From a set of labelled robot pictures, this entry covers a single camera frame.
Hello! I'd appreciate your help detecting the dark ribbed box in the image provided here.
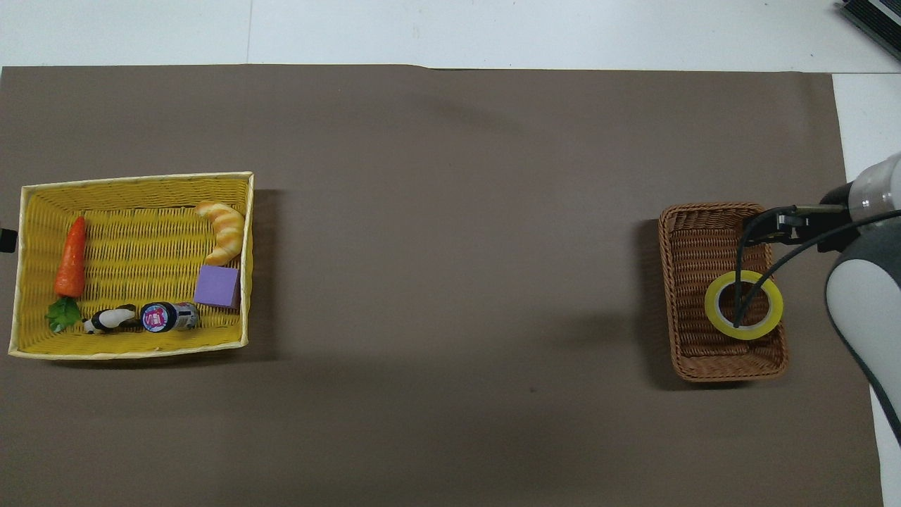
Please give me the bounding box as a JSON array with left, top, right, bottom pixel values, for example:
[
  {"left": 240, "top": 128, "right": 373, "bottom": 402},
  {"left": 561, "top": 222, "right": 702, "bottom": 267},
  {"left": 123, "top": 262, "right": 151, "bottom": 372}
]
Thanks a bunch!
[{"left": 838, "top": 0, "right": 901, "bottom": 43}]

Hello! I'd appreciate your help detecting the small bottle with colourful label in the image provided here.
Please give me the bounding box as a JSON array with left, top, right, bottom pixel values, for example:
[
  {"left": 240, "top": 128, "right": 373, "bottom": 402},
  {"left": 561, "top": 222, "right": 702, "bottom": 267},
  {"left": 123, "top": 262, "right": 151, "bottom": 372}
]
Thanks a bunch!
[{"left": 139, "top": 301, "right": 201, "bottom": 334}]

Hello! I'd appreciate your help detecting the yellow tape roll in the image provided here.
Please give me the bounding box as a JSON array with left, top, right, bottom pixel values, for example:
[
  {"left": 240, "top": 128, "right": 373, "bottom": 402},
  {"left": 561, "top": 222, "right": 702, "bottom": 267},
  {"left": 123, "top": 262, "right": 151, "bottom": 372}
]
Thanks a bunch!
[{"left": 705, "top": 270, "right": 784, "bottom": 341}]

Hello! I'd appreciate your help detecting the yellow woven basket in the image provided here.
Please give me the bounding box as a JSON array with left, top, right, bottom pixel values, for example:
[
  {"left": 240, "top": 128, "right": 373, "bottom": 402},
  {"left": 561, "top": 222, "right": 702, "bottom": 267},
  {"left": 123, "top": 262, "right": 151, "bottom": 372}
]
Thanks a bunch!
[{"left": 8, "top": 171, "right": 254, "bottom": 361}]

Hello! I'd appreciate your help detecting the black and white toy animal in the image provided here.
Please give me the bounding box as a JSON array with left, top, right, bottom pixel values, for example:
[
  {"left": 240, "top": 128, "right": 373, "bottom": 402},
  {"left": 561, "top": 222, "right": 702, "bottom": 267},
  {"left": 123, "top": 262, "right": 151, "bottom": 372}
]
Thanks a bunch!
[{"left": 82, "top": 304, "right": 139, "bottom": 335}]

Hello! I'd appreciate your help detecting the purple foam block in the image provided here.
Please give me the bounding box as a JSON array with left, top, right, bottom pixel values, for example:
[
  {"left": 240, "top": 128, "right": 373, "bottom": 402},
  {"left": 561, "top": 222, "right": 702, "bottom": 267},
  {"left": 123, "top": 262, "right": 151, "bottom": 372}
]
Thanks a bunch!
[{"left": 194, "top": 264, "right": 241, "bottom": 309}]

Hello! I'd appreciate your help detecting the toy croissant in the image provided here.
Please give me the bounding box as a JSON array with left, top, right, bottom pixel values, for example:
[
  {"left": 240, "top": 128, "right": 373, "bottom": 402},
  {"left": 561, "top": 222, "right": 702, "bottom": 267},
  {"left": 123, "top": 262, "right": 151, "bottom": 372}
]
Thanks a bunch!
[{"left": 195, "top": 201, "right": 246, "bottom": 267}]

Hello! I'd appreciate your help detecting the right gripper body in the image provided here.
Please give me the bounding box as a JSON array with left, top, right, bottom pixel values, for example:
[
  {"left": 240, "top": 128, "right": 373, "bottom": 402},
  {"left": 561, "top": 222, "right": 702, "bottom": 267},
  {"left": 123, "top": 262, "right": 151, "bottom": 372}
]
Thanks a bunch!
[{"left": 802, "top": 180, "right": 861, "bottom": 253}]

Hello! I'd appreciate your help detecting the orange toy carrot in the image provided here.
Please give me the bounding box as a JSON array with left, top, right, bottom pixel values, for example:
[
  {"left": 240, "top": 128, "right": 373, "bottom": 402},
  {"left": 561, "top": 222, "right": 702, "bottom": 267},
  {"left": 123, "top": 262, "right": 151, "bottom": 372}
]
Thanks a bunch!
[{"left": 46, "top": 216, "right": 87, "bottom": 333}]

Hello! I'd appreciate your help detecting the brown wicker basket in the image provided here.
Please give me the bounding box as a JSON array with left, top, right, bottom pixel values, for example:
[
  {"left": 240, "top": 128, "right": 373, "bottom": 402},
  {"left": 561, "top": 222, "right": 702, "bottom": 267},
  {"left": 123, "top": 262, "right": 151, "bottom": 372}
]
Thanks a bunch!
[{"left": 658, "top": 202, "right": 789, "bottom": 382}]

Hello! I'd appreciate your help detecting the black cable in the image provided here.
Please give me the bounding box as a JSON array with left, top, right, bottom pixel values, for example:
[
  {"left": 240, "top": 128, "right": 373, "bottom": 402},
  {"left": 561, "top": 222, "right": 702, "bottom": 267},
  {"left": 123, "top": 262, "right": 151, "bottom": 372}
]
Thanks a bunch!
[{"left": 732, "top": 204, "right": 901, "bottom": 330}]

